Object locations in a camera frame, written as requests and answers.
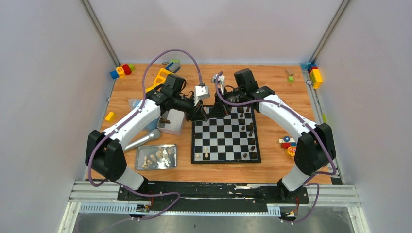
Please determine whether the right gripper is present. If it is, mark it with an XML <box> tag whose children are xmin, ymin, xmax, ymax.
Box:
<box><xmin>207</xmin><ymin>88</ymin><xmax>245</xmax><ymax>119</ymax></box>

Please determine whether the tin box with dark pieces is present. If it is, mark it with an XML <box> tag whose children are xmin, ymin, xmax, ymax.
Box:
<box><xmin>157</xmin><ymin>109</ymin><xmax>185</xmax><ymax>135</ymax></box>

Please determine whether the black silver chess board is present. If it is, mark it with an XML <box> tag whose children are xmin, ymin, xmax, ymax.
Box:
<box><xmin>191</xmin><ymin>107</ymin><xmax>261</xmax><ymax>164</ymax></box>

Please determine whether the tin lid with light pieces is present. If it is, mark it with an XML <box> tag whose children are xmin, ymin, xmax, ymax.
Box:
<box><xmin>135</xmin><ymin>144</ymin><xmax>177</xmax><ymax>170</ymax></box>

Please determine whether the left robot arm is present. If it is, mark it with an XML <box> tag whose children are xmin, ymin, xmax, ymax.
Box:
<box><xmin>85</xmin><ymin>74</ymin><xmax>210</xmax><ymax>200</ymax></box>

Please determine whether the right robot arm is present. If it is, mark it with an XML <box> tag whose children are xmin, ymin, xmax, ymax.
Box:
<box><xmin>211</xmin><ymin>68</ymin><xmax>337</xmax><ymax>203</ymax></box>

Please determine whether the silver microphone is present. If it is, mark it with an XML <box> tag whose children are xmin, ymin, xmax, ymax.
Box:
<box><xmin>124</xmin><ymin>129</ymin><xmax>162</xmax><ymax>153</ymax></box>

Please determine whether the yellow toy saw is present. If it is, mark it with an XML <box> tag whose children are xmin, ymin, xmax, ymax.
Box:
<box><xmin>145</xmin><ymin>68</ymin><xmax>173</xmax><ymax>93</ymax></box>

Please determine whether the blue green toy block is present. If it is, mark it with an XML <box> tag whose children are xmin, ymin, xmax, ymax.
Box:
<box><xmin>165</xmin><ymin>60</ymin><xmax>181</xmax><ymax>73</ymax></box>

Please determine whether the blue plastic bag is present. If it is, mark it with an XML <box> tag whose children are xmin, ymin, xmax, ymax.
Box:
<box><xmin>128</xmin><ymin>99</ymin><xmax>141</xmax><ymax>110</ymax></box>

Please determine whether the colourful toy car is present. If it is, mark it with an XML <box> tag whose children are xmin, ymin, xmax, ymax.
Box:
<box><xmin>279</xmin><ymin>136</ymin><xmax>297</xmax><ymax>158</ymax></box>

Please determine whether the small yellow block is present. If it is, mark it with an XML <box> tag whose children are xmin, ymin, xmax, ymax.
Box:
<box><xmin>104</xmin><ymin>111</ymin><xmax>116</xmax><ymax>122</ymax></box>

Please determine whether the colourful toy blocks left corner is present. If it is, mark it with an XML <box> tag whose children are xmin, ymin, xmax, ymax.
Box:
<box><xmin>109</xmin><ymin>64</ymin><xmax>136</xmax><ymax>80</ymax></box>

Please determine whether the colourful toy blocks corner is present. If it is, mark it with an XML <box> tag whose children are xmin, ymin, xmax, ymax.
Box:
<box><xmin>109</xmin><ymin>64</ymin><xmax>136</xmax><ymax>80</ymax></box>
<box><xmin>300</xmin><ymin>63</ymin><xmax>323</xmax><ymax>89</ymax></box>

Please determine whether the colourful toy blocks right corner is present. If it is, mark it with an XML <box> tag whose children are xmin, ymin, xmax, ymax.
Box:
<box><xmin>300</xmin><ymin>63</ymin><xmax>323</xmax><ymax>89</ymax></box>

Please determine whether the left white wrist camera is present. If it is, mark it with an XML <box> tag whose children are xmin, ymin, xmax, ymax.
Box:
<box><xmin>194</xmin><ymin>85</ymin><xmax>210</xmax><ymax>105</ymax></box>

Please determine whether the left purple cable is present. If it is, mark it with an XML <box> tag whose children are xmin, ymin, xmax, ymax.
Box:
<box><xmin>87</xmin><ymin>49</ymin><xmax>204</xmax><ymax>222</ymax></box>

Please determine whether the purple cable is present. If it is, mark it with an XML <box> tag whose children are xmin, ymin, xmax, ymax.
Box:
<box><xmin>214</xmin><ymin>71</ymin><xmax>338</xmax><ymax>225</ymax></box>
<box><xmin>87</xmin><ymin>49</ymin><xmax>204</xmax><ymax>222</ymax></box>

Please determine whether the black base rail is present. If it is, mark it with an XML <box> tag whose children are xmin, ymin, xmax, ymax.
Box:
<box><xmin>117</xmin><ymin>181</ymin><xmax>309</xmax><ymax>213</ymax></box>

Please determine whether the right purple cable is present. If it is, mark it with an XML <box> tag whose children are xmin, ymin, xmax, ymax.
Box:
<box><xmin>214</xmin><ymin>71</ymin><xmax>338</xmax><ymax>225</ymax></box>

